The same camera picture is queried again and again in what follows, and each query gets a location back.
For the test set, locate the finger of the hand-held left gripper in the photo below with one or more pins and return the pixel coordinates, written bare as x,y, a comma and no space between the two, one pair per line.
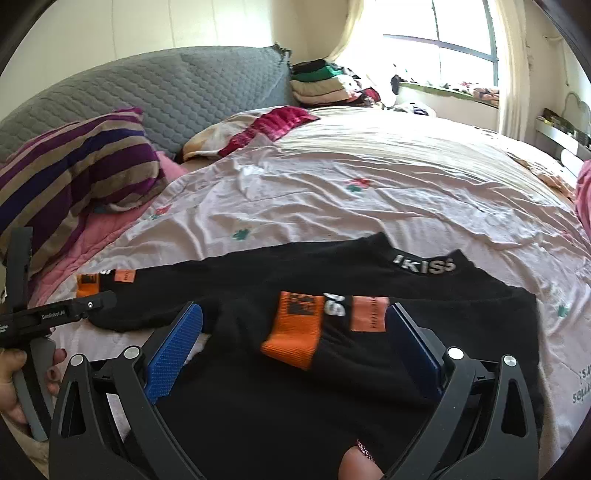
99,303

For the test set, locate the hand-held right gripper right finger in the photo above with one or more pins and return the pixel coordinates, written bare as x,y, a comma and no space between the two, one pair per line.
411,353

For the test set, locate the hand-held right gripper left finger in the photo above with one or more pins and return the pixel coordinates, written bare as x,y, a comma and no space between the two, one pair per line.
175,344

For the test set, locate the black top with orange cuffs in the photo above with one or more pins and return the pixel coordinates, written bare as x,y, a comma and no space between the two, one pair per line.
277,415

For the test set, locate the stack of folded clothes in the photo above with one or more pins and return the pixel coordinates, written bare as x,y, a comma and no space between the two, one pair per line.
323,83

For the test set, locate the person's left hand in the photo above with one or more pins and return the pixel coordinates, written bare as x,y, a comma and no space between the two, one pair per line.
11,369

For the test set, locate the person's right hand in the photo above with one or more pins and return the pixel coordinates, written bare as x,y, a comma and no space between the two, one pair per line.
358,464

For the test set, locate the purple and beige striped pillow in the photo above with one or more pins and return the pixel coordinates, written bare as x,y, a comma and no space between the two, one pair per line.
69,157

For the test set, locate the pale pink printed bed sheet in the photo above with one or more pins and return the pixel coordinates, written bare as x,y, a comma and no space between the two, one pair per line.
346,207

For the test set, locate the cream and red blanket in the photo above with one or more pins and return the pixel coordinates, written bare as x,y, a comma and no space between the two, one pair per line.
221,134

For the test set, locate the peach floral sheet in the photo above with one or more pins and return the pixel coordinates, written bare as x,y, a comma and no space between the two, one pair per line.
545,173

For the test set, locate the grey quilted headboard cover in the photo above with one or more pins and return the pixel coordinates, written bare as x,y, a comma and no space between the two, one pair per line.
184,92

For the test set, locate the pink cloth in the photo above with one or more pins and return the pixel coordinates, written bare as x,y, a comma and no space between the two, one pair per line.
584,189

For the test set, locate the black and white cloth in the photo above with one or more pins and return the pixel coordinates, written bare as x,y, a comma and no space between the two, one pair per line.
418,109

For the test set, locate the white side shelf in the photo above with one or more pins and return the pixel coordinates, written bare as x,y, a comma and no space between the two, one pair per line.
561,134

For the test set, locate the colourful clutter on windowsill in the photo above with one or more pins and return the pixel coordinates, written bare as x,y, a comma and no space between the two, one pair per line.
461,88

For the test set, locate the white curtain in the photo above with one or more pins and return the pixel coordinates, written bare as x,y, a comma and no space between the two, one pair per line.
521,69

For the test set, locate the window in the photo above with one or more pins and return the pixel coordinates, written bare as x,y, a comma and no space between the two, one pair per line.
452,41

